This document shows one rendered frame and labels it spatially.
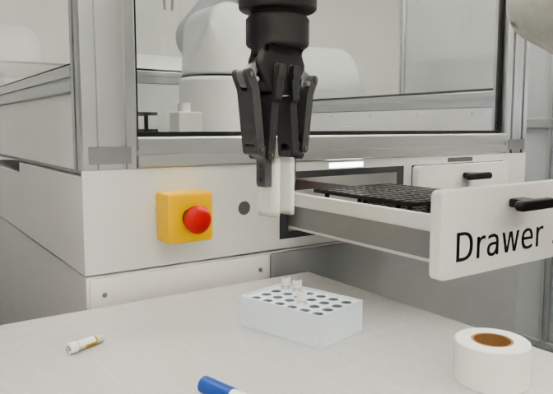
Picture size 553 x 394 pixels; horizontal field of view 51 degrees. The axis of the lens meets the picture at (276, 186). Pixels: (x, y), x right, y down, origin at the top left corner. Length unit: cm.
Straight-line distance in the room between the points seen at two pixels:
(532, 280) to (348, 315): 230
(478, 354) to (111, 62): 58
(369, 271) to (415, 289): 14
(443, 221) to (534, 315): 229
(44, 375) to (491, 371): 43
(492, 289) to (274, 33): 93
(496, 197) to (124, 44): 54
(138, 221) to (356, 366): 39
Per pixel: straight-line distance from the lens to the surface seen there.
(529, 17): 91
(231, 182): 92
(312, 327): 67
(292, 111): 71
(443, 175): 122
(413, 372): 63
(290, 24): 68
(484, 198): 78
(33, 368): 67
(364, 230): 84
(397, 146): 115
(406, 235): 79
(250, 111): 66
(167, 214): 83
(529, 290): 299
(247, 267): 96
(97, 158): 83
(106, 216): 84
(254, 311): 72
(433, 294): 128
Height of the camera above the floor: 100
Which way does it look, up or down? 6 degrees down
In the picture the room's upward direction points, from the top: straight up
